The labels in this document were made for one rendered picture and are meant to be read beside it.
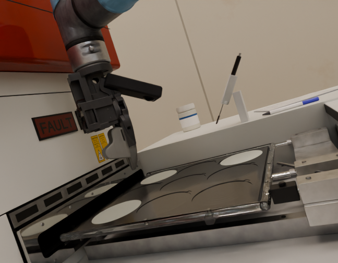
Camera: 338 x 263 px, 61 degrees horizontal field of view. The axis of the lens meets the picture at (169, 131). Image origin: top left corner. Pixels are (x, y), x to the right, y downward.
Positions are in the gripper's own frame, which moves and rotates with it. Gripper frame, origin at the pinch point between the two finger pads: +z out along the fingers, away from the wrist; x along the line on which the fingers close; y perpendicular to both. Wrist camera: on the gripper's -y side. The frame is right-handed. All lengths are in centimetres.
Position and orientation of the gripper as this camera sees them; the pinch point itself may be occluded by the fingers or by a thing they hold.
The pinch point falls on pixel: (135, 162)
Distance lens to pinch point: 58.7
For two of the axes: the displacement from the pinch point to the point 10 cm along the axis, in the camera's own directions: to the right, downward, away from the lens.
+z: 3.1, 9.5, 0.6
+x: 4.0, -0.7, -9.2
